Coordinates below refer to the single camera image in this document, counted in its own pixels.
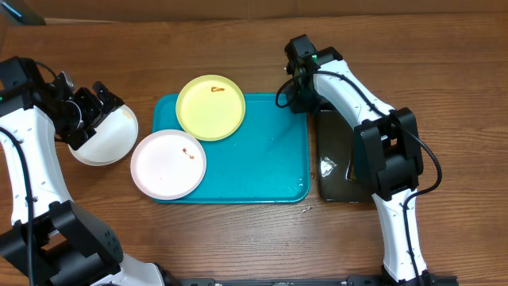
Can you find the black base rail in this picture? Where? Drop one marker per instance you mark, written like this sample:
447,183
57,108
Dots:
278,282

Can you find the black water tray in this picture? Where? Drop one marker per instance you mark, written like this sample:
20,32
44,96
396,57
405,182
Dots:
334,153

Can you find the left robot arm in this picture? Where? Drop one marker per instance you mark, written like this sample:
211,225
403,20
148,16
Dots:
52,240

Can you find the white plate with orange stain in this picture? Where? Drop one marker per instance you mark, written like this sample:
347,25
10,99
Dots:
114,139

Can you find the dark corner object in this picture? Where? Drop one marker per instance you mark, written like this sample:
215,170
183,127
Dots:
19,13

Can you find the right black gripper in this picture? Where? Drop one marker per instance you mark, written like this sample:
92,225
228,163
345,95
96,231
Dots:
296,103

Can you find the white plate with red stain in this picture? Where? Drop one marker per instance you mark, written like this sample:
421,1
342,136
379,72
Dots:
168,164

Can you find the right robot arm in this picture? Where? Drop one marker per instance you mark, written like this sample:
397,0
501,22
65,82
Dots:
386,153

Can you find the teal plastic tray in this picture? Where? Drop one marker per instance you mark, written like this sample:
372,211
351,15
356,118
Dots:
267,160

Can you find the yellow-green plate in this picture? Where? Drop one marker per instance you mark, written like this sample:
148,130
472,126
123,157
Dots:
210,107

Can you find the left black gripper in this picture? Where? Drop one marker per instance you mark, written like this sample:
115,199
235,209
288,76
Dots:
90,98

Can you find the small white scrap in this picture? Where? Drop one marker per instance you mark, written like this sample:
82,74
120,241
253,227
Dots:
305,210

